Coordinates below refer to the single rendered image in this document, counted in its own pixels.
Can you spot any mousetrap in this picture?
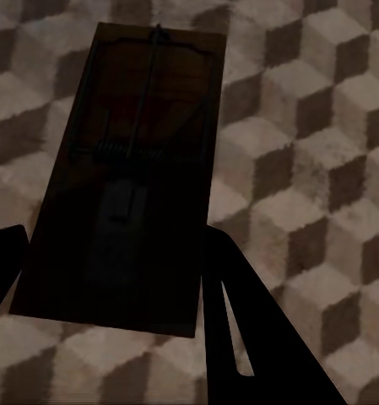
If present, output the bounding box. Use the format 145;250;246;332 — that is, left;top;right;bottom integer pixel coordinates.
8;22;228;339

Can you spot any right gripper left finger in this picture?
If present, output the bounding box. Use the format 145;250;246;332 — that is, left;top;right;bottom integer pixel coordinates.
0;224;30;305

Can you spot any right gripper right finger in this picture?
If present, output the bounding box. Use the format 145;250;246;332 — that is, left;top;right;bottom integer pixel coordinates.
201;224;348;405

